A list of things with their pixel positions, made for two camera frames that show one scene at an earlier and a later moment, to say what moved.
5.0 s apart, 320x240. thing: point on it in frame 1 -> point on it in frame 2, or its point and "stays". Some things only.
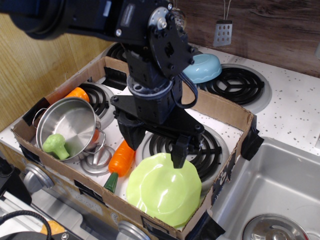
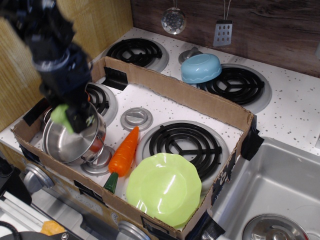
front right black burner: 208,152 stays
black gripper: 154,104 -> 66,81
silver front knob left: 36,179 stays
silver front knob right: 127,231 stays
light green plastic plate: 171,194 stays
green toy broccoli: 55,143 -> 58,115
